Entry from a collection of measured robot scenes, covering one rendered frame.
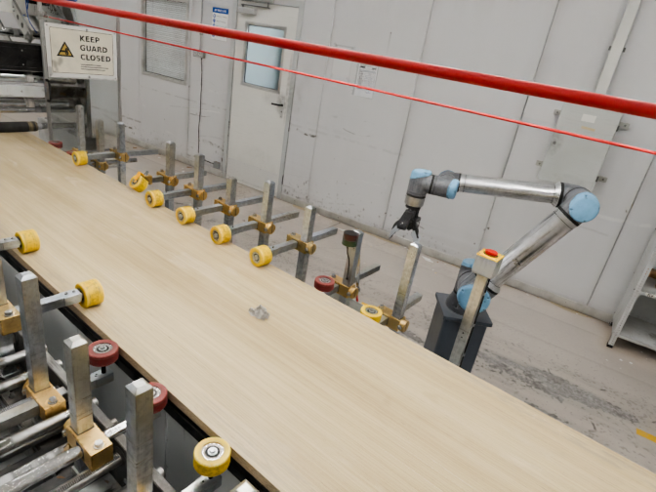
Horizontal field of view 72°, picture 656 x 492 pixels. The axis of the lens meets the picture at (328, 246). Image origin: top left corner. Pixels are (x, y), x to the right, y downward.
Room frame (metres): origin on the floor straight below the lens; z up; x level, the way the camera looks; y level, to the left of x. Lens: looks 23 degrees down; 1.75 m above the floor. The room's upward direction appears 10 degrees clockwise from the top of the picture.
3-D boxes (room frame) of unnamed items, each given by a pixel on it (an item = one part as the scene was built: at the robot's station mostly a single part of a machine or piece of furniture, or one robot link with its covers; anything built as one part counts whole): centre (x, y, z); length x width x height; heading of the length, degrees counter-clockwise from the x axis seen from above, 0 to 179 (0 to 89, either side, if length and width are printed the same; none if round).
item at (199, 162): (2.24, 0.72, 0.92); 0.04 x 0.04 x 0.48; 55
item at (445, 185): (2.05, -0.48, 1.25); 0.12 x 0.12 x 0.09; 78
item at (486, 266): (1.38, -0.53, 1.18); 0.07 x 0.07 x 0.08; 55
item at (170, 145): (2.38, 0.92, 0.92); 0.04 x 0.04 x 0.48; 55
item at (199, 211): (2.14, 0.53, 0.95); 0.50 x 0.04 x 0.04; 145
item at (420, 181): (2.06, -0.37, 1.25); 0.10 x 0.09 x 0.12; 78
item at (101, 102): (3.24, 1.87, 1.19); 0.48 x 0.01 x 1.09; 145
